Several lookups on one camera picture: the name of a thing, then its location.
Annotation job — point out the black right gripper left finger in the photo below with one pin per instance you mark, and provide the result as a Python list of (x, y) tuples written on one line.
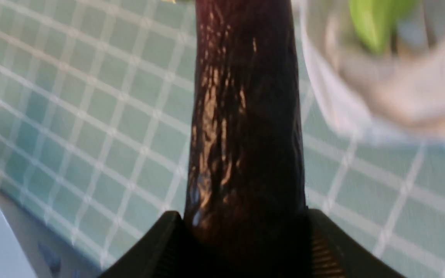
[(158, 254)]

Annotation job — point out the green cucumber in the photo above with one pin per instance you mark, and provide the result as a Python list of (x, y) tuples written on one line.
[(375, 20)]

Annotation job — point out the green checkered tablecloth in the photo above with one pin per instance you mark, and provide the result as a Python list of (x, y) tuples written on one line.
[(96, 101)]

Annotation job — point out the dark brown eggplant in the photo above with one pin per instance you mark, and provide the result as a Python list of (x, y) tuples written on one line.
[(245, 197)]

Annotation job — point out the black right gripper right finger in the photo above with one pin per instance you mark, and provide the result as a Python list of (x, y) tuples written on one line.
[(335, 254)]

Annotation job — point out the white cloth bag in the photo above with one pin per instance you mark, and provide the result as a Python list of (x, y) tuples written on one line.
[(397, 97)]

